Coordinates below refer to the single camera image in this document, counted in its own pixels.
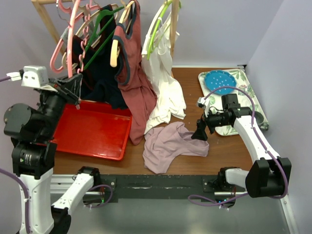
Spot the mauve tank top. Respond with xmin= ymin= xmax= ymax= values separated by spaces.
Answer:
xmin=142 ymin=121 xmax=209 ymax=174

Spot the lime green hanger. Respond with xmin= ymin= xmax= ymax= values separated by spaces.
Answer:
xmin=145 ymin=0 xmax=181 ymax=60

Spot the pink plastic hanger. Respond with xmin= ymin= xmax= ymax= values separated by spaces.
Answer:
xmin=67 ymin=0 xmax=92 ymax=78

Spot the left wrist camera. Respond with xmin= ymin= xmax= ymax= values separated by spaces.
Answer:
xmin=6 ymin=65 xmax=54 ymax=91

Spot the white tank top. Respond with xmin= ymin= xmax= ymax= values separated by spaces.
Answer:
xmin=142 ymin=15 xmax=186 ymax=134

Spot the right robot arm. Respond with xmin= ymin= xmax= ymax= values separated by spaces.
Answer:
xmin=192 ymin=94 xmax=292 ymax=198

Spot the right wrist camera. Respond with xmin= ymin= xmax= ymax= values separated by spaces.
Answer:
xmin=196 ymin=97 xmax=210 ymax=117

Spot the red plastic tray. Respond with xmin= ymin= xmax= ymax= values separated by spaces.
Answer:
xmin=52 ymin=101 xmax=132 ymax=161

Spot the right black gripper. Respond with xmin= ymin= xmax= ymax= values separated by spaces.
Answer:
xmin=191 ymin=107 xmax=230 ymax=141

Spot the cream hanger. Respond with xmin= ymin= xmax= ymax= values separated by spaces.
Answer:
xmin=110 ymin=0 xmax=135 ymax=67

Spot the blue dotted plate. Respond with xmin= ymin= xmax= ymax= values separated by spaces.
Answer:
xmin=204 ymin=70 xmax=237 ymax=91

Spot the floral serving tray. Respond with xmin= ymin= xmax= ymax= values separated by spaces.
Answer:
xmin=198 ymin=69 xmax=269 ymax=136

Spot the outer pink hanger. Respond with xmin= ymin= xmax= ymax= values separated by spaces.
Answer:
xmin=50 ymin=0 xmax=72 ymax=74

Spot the wooden clothes rack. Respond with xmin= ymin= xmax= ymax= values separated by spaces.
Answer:
xmin=31 ymin=0 xmax=180 ymax=101

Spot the navy tank top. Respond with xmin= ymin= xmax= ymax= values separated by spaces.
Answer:
xmin=72 ymin=4 xmax=128 ymax=109

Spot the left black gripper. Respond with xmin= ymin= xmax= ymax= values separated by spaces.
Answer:
xmin=38 ymin=71 xmax=82 ymax=137

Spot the red tank top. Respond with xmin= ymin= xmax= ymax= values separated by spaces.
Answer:
xmin=113 ymin=0 xmax=157 ymax=145

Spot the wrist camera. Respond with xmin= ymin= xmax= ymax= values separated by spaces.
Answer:
xmin=196 ymin=97 xmax=210 ymax=117
xmin=6 ymin=65 xmax=54 ymax=91

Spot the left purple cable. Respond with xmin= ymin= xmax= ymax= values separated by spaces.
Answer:
xmin=0 ymin=75 xmax=32 ymax=234

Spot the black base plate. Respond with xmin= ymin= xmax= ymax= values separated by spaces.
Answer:
xmin=82 ymin=173 xmax=237 ymax=204

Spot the beige hanger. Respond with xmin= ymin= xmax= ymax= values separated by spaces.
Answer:
xmin=62 ymin=3 xmax=100 ymax=69

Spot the white hanger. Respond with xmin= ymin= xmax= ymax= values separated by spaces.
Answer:
xmin=141 ymin=1 xmax=167 ymax=58

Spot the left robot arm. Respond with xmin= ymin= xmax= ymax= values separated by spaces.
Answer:
xmin=3 ymin=74 xmax=101 ymax=234

